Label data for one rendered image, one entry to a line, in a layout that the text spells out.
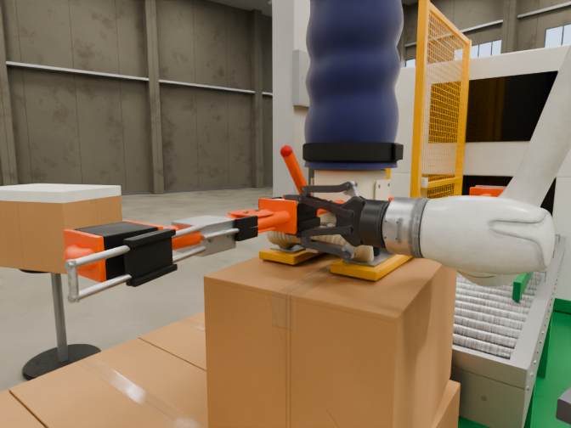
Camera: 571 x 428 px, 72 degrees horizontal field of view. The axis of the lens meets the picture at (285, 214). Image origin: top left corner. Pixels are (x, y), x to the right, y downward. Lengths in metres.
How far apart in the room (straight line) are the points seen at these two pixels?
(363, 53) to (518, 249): 0.51
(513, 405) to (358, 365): 0.75
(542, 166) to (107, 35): 12.95
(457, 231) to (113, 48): 12.94
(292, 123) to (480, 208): 1.85
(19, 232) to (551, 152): 2.19
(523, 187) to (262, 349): 0.53
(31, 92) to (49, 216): 10.54
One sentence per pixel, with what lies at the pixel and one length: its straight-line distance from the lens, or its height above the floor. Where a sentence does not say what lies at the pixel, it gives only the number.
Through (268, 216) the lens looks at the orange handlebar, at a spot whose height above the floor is 1.09.
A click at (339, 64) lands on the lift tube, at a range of 0.87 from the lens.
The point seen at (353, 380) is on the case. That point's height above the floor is 0.82.
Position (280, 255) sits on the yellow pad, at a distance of 0.88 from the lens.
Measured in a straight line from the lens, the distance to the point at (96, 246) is 0.46.
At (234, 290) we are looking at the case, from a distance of 0.78.
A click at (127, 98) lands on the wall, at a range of 13.12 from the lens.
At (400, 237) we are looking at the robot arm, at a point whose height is 1.07.
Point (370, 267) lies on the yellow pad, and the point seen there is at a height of 0.97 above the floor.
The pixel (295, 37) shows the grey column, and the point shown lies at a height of 1.84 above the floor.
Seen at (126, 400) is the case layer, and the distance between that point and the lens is 1.23.
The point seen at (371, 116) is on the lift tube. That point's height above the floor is 1.27.
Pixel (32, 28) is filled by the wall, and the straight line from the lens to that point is 12.97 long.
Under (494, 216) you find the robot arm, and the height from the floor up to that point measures 1.11.
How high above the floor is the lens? 1.19
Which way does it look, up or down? 8 degrees down
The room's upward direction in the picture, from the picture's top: straight up
